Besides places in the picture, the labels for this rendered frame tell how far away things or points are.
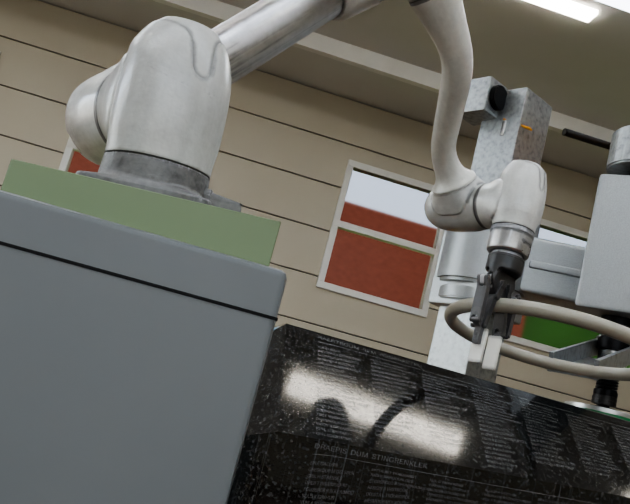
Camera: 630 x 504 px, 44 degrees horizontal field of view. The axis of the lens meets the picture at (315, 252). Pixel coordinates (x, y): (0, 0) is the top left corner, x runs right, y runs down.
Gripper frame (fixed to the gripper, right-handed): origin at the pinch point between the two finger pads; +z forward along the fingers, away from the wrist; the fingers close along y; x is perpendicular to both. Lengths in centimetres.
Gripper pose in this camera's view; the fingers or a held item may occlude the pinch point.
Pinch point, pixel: (484, 350)
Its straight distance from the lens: 161.6
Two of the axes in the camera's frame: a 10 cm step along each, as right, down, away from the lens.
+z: -2.8, 9.3, -2.5
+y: 6.8, 3.7, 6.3
